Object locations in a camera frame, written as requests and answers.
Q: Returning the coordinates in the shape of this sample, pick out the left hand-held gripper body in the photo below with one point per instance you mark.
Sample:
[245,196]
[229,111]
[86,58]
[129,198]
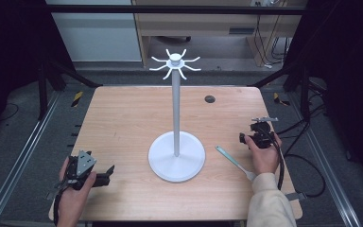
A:
[85,162]

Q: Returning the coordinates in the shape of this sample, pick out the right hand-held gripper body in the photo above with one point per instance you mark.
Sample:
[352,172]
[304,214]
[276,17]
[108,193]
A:
[261,135]

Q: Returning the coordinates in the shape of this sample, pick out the person's right hand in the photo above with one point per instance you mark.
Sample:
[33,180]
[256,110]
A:
[264,159]

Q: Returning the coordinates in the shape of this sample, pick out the person's left hand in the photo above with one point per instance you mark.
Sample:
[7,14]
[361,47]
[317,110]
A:
[74,200]

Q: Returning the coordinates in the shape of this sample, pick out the dark round table grommet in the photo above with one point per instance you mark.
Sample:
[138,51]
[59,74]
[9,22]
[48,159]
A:
[210,99]

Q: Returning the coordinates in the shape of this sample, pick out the black metal stand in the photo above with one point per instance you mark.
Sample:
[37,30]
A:
[304,91]
[44,91]

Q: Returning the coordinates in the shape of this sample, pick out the white hook stand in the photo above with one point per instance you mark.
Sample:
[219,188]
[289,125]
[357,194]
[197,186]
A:
[176,157]

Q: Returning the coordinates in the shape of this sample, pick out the dark curtain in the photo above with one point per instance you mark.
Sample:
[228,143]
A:
[349,78]
[9,47]

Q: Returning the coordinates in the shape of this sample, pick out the light wooden desk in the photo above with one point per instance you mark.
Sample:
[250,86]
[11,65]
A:
[198,23]

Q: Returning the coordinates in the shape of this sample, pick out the white cabinet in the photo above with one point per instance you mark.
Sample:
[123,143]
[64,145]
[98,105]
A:
[97,38]

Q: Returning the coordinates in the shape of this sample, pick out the black horizontal bar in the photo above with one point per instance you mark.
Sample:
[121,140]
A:
[170,9]

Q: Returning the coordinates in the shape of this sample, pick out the aluminium floor rail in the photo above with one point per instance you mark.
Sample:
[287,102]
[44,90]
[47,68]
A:
[22,157]
[327,170]

